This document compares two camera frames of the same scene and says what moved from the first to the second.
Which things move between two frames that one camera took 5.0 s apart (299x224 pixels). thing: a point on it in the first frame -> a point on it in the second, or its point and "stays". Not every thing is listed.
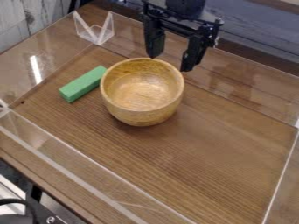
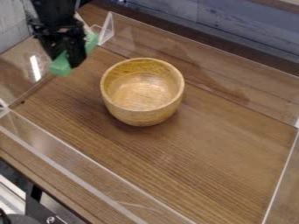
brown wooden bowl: x=142 y=90 stays
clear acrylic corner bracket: x=95 y=34 stays
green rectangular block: x=82 y=83 -> x=61 y=66
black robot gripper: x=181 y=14 -> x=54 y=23
